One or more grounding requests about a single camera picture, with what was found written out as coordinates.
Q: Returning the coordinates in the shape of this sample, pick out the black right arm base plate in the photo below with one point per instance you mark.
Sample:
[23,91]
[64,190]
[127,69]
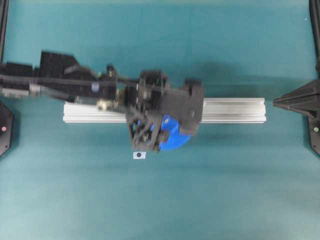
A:
[314,134]

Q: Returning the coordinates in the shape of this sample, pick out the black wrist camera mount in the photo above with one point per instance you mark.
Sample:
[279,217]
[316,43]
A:
[185,104]

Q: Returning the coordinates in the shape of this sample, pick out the large blue plastic gear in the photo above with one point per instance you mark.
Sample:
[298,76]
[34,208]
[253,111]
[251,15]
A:
[175,139]

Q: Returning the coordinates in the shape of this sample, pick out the small white marker sticker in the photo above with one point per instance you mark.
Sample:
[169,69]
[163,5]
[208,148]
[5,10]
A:
[139,155]

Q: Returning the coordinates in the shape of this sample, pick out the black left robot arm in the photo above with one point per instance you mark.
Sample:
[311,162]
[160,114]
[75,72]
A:
[62,77]

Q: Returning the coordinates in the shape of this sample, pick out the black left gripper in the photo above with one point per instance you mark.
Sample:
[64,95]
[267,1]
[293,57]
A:
[142,116]

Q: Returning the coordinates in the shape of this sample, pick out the black frame rail left corner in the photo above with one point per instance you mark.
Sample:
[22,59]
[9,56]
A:
[4,8]

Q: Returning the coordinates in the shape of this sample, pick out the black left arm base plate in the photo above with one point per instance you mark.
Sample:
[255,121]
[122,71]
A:
[6,127]

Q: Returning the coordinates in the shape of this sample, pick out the silver aluminium extrusion rail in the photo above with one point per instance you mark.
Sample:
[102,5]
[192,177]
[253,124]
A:
[215,111]

